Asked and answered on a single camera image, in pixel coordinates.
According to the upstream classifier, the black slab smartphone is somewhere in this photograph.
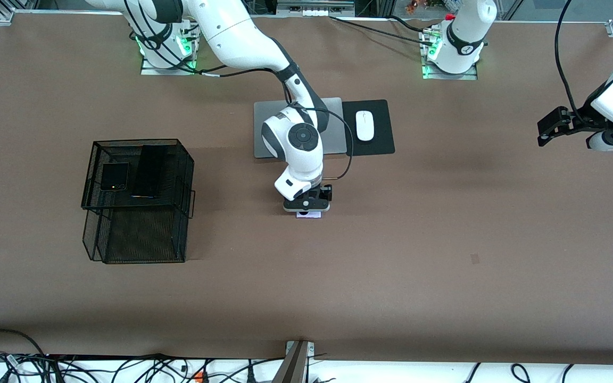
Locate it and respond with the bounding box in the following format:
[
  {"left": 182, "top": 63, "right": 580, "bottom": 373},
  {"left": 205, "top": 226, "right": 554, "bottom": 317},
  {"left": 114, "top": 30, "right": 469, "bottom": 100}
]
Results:
[{"left": 130, "top": 144, "right": 169, "bottom": 199}]

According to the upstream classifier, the black flip phone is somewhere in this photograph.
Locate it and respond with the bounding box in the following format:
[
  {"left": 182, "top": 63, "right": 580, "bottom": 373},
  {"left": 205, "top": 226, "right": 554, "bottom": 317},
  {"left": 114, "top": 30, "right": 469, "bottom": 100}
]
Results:
[{"left": 99, "top": 162, "right": 129, "bottom": 192}]

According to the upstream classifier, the silver laptop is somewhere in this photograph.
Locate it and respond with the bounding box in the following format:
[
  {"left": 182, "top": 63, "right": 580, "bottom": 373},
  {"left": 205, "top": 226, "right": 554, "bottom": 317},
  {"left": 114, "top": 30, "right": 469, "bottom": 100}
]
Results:
[{"left": 254, "top": 97, "right": 347, "bottom": 159}]

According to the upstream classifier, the black mouse pad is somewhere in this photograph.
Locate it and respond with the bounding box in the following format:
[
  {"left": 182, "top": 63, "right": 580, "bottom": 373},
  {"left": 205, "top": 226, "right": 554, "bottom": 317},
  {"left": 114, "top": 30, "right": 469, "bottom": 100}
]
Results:
[{"left": 342, "top": 99, "right": 395, "bottom": 157}]

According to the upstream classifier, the white computer mouse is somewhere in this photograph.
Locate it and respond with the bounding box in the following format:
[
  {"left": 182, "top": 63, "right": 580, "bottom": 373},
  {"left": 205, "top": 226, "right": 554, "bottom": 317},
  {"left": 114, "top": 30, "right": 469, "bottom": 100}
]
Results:
[{"left": 356, "top": 110, "right": 375, "bottom": 142}]

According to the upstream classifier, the aluminium profile beam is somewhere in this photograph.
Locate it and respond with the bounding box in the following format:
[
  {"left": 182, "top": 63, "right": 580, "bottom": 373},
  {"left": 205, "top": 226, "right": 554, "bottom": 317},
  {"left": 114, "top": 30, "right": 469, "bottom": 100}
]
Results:
[{"left": 272, "top": 340, "right": 315, "bottom": 383}]

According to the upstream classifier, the black mesh desk organizer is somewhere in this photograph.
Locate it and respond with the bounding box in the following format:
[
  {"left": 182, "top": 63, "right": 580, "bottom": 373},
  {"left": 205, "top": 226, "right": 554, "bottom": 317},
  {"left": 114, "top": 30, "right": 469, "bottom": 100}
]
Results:
[{"left": 81, "top": 139, "right": 196, "bottom": 264}]

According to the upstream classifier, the silver power strip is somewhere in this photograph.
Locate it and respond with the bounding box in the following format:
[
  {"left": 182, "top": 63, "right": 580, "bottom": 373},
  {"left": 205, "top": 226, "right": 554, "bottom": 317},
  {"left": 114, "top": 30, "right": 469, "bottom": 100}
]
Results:
[{"left": 277, "top": 0, "right": 355, "bottom": 14}]

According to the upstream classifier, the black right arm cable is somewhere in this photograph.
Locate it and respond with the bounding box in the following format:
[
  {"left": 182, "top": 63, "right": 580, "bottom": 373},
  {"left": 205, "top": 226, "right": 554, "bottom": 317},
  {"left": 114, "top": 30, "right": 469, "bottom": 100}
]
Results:
[{"left": 195, "top": 64, "right": 354, "bottom": 181}]

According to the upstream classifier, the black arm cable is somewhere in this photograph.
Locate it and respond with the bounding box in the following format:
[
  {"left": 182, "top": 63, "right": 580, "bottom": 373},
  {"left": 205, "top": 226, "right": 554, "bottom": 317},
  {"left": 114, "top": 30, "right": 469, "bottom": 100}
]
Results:
[
  {"left": 553, "top": 0, "right": 584, "bottom": 111},
  {"left": 195, "top": 64, "right": 354, "bottom": 181}
]

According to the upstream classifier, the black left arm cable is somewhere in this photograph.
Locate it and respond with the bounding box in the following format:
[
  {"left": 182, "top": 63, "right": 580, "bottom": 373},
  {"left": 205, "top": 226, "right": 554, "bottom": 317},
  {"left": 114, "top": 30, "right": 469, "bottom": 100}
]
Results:
[{"left": 553, "top": 0, "right": 584, "bottom": 111}]

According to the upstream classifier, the black cable on table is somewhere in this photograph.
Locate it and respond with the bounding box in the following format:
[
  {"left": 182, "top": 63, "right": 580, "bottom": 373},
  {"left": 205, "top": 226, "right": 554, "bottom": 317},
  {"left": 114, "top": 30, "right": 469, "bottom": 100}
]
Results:
[{"left": 329, "top": 15, "right": 434, "bottom": 44}]

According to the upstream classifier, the black cable tangle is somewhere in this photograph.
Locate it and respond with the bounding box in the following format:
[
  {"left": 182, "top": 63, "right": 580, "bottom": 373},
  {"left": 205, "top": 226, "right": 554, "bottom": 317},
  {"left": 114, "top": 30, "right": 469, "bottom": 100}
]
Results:
[{"left": 0, "top": 348, "right": 288, "bottom": 383}]

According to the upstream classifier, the black looped cable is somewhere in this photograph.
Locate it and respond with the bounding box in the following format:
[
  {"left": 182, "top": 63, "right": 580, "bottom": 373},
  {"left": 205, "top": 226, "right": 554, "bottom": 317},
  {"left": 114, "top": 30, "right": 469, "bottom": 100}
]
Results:
[{"left": 0, "top": 328, "right": 46, "bottom": 358}]

